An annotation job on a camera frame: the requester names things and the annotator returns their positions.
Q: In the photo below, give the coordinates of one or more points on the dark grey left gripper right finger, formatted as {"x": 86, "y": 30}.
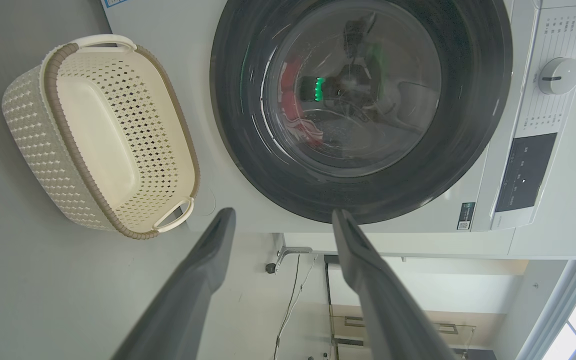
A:
{"x": 388, "y": 310}

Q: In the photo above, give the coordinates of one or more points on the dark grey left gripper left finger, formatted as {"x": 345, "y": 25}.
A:
{"x": 188, "y": 300}

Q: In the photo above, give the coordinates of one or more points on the round grey glass washer door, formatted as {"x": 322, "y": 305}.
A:
{"x": 248, "y": 140}

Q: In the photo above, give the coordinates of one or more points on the red and white garment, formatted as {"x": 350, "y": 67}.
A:
{"x": 292, "y": 80}

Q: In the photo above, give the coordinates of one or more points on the white front-load washing machine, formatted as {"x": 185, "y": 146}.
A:
{"x": 488, "y": 200}

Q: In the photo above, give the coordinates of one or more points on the cream perforated laundry basket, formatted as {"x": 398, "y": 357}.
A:
{"x": 98, "y": 135}

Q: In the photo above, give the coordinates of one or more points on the white round program dial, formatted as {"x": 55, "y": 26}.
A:
{"x": 559, "y": 75}

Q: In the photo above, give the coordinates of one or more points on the blue energy label sticker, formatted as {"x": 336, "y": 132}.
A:
{"x": 114, "y": 2}

